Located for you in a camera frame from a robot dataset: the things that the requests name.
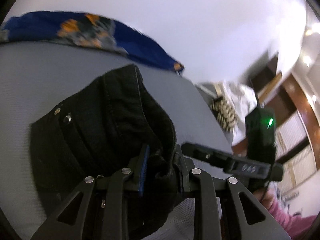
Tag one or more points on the person right hand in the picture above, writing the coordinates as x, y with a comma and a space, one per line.
265, 196

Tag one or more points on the blue floral blanket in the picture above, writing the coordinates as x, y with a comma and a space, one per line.
81, 29

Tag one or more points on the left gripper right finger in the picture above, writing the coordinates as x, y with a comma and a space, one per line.
224, 211

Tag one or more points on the black pants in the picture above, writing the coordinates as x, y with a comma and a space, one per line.
100, 130

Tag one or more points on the brown wooden furniture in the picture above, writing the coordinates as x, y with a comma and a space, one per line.
297, 133

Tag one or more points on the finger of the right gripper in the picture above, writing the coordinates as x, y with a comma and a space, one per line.
209, 155

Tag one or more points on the white patterned cloth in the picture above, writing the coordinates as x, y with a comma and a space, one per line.
241, 97

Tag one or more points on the black white striped knit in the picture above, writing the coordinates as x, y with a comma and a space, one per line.
224, 113

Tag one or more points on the grey mesh mattress cover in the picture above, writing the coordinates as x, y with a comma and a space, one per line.
36, 76

